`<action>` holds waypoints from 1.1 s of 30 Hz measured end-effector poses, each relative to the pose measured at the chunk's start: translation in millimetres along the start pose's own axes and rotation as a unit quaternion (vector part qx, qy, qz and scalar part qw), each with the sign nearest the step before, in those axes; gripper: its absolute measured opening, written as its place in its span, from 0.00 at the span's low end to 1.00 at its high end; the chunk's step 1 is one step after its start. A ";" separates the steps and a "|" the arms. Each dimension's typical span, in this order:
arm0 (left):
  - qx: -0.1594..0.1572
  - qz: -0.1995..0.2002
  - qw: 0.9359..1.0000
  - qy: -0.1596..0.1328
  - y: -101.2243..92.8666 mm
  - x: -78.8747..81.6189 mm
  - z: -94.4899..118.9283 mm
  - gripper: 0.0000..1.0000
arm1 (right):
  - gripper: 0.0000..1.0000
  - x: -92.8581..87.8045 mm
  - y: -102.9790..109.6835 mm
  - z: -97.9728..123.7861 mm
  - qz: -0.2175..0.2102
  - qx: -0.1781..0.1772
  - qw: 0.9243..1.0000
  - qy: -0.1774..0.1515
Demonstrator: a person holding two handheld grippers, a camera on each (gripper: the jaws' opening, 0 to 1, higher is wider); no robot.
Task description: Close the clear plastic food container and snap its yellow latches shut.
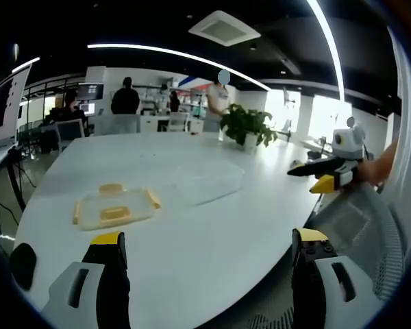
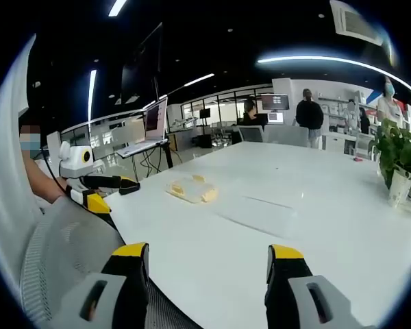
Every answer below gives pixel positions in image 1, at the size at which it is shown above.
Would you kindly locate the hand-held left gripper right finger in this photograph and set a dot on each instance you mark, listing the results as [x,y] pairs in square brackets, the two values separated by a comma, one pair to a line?
[342,291]

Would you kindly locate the black oval object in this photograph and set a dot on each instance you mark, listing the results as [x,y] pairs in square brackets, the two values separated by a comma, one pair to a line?
[23,265]

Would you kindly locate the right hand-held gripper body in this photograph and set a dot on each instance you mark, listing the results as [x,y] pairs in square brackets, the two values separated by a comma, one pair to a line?
[347,144]

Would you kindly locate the green potted plant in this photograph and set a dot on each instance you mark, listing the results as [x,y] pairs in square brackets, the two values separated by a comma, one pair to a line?
[248,125]

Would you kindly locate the white office chair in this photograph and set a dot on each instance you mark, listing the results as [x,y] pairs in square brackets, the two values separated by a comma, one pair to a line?
[178,121]
[120,124]
[70,132]

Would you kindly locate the computer monitor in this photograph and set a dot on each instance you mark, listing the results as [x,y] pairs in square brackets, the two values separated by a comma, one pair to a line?
[87,109]
[90,92]

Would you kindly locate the clear container with yellow buckles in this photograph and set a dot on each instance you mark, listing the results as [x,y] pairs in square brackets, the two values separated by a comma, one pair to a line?
[114,209]

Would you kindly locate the grey mesh office chair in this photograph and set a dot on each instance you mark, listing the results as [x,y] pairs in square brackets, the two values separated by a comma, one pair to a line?
[370,233]

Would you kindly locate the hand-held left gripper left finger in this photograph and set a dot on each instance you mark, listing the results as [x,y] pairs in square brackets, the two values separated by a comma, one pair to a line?
[68,291]

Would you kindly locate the ceiling light strip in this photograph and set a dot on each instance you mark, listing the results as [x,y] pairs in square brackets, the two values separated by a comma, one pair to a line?
[178,54]
[332,41]
[25,64]

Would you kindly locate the white display board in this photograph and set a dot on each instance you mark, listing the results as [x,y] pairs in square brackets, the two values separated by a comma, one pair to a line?
[7,103]

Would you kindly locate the ceiling air vent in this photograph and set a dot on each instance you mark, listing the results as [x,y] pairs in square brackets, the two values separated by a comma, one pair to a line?
[224,28]

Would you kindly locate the person's white shirt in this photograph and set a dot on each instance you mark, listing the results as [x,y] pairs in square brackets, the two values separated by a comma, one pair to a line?
[409,137]

